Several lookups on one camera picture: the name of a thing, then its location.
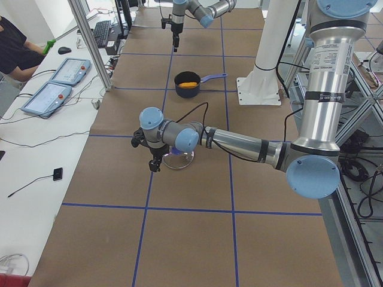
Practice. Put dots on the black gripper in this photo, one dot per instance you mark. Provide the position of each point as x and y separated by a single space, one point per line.
155 152
177 27

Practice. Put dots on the glass pot lid blue knob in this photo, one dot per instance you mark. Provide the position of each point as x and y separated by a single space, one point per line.
176 159

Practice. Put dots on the yellow corn cob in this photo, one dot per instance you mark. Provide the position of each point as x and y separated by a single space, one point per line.
188 85

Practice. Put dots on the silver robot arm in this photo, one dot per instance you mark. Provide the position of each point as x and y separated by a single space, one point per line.
204 15
310 160

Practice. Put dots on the dark blue saucepan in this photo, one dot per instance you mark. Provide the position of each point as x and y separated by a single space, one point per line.
189 76

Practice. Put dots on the black keyboard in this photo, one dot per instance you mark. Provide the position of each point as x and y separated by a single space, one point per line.
101 33

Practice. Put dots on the small black puck device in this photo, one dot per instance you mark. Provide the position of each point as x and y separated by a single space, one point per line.
58 174

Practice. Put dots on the upper blue teach pendant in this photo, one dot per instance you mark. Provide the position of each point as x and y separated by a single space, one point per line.
71 71

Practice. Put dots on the blue teach pendant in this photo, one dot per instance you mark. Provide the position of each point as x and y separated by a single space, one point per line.
47 99
71 71

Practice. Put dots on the black computer mouse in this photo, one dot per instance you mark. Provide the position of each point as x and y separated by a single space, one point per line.
64 50

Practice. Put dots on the lower blue teach pendant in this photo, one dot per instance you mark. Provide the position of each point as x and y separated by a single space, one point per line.
47 99

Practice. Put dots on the person in black shirt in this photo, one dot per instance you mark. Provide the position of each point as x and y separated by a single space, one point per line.
20 58

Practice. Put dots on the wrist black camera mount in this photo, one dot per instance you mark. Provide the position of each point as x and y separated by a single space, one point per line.
138 138
165 21

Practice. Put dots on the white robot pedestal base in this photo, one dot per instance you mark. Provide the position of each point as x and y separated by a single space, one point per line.
266 59

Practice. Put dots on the aluminium frame post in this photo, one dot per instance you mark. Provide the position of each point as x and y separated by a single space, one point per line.
82 23

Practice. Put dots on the aluminium frame rack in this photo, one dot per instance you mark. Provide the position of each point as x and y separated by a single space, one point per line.
353 213

